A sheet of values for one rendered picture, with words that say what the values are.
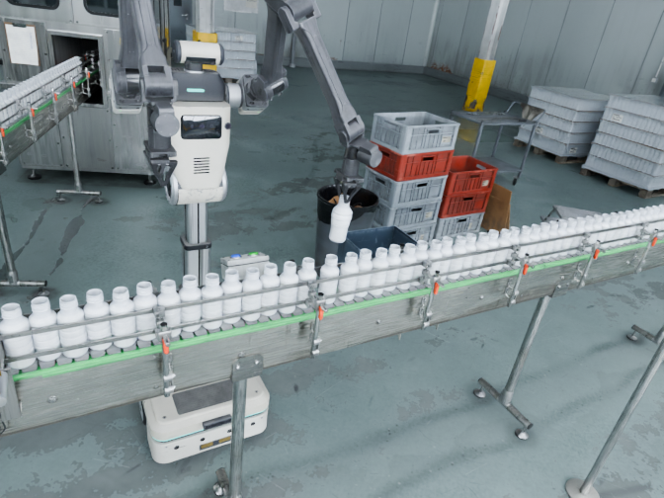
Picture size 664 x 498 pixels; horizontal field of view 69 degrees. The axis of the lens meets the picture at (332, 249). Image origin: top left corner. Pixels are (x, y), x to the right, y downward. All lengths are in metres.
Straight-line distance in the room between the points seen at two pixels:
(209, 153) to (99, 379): 0.87
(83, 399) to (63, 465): 1.06
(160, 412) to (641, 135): 6.93
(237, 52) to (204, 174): 9.11
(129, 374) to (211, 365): 0.23
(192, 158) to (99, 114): 3.25
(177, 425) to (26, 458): 0.68
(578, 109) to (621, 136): 0.86
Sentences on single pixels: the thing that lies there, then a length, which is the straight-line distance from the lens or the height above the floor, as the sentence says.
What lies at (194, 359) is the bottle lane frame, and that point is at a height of 0.93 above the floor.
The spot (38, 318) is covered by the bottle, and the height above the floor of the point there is 1.13.
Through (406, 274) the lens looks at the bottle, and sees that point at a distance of 1.71.
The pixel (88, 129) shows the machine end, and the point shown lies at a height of 0.53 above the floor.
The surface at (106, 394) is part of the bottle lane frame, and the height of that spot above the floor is 0.88.
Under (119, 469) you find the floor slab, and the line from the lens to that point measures 2.44.
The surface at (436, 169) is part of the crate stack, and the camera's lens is 4.16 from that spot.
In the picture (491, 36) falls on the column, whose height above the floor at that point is 1.56.
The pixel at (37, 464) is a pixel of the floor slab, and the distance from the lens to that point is 2.55.
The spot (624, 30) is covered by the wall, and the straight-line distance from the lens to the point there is 12.83.
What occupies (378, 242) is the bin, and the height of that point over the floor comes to 0.87.
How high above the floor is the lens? 1.89
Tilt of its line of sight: 27 degrees down
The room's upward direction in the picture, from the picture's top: 8 degrees clockwise
